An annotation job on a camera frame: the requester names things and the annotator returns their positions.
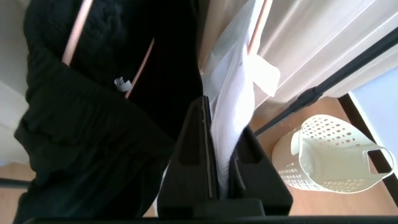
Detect white laundry basket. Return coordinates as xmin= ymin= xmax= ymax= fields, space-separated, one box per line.
xmin=271 ymin=114 xmax=397 ymax=194

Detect pink clothes hanger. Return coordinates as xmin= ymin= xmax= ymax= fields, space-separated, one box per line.
xmin=61 ymin=0 xmax=156 ymax=100
xmin=247 ymin=0 xmax=274 ymax=56

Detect black clothes rack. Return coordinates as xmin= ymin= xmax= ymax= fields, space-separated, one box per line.
xmin=0 ymin=27 xmax=398 ymax=190

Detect white garment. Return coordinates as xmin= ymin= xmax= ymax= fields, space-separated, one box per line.
xmin=152 ymin=0 xmax=282 ymax=218

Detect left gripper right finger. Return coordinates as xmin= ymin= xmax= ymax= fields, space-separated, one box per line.
xmin=228 ymin=124 xmax=294 ymax=218

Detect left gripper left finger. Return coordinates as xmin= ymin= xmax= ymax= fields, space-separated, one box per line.
xmin=157 ymin=95 xmax=219 ymax=218

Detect black shorts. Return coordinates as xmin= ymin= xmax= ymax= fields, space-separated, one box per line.
xmin=12 ymin=0 xmax=205 ymax=222

